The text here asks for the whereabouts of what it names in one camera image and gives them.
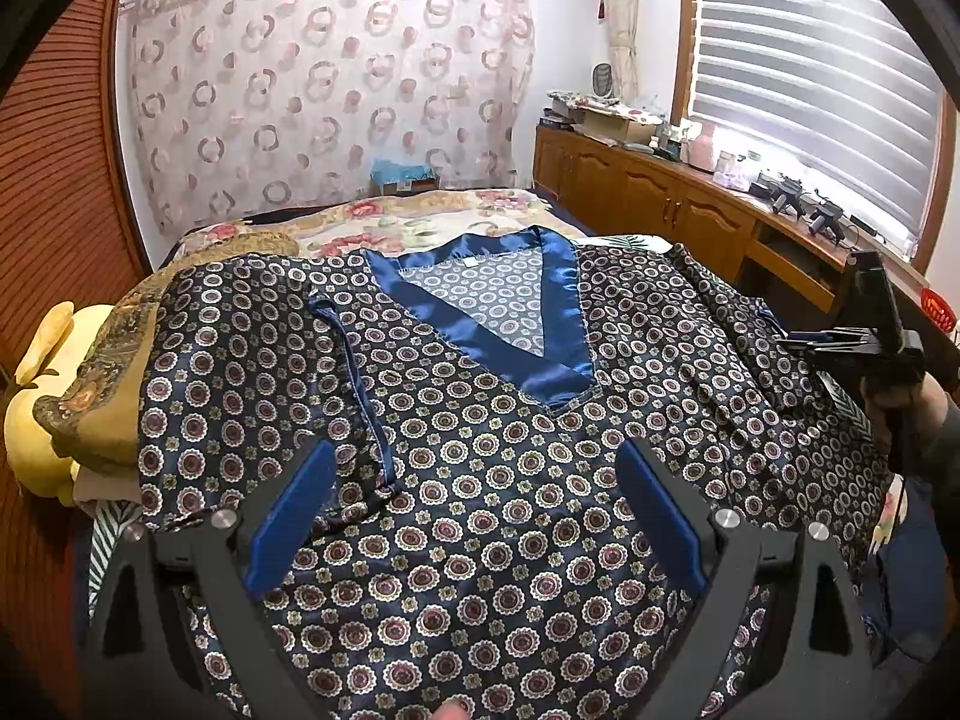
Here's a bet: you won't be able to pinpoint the dark blue cloth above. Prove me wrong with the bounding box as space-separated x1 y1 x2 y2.
855 476 960 665

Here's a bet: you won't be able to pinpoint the red round object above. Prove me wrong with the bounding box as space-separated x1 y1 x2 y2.
921 287 957 331

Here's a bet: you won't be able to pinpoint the wooden cabinet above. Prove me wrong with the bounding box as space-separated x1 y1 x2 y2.
532 124 923 316

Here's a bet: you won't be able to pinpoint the yellow paisley folded blanket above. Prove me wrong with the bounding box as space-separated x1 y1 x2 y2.
34 240 301 500

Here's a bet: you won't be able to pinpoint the floral bedspread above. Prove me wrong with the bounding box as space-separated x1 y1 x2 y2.
176 187 586 260

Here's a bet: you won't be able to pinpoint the circle-patterned sheer curtain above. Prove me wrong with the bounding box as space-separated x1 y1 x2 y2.
124 0 537 237

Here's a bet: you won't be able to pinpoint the yellow plush toy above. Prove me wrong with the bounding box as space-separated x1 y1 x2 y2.
4 301 83 507

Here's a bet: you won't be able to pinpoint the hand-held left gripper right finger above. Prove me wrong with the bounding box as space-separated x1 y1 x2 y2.
616 436 878 720

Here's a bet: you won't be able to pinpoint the white window blinds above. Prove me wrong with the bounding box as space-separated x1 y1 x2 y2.
686 0 944 260

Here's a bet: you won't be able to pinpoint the wooden louvred wardrobe door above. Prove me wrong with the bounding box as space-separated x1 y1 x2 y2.
0 0 151 391

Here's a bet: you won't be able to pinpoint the black handheld device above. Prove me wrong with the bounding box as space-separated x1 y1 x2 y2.
802 199 860 245
754 171 807 215

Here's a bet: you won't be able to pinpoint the pink jar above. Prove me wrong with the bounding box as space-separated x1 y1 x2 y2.
686 120 725 173

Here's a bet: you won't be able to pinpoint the open cardboard box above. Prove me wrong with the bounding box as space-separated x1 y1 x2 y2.
581 106 665 147

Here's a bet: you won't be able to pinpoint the blue box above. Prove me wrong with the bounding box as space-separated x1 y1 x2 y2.
371 159 440 197

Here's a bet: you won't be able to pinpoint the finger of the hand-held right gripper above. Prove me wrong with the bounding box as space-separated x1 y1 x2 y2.
804 346 856 374
776 326 852 347

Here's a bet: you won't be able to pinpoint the person's right hand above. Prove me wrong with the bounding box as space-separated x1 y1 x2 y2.
862 373 949 466

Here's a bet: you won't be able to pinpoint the cream lace curtain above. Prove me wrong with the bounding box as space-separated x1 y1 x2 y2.
596 0 640 102

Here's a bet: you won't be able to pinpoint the navy patterned satin pajama shirt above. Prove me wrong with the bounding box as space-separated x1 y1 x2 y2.
135 226 897 720

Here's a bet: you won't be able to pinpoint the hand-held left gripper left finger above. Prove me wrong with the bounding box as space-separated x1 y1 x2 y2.
82 439 340 720

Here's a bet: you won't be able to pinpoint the person's right forearm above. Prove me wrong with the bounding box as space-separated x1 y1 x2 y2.
892 397 960 518

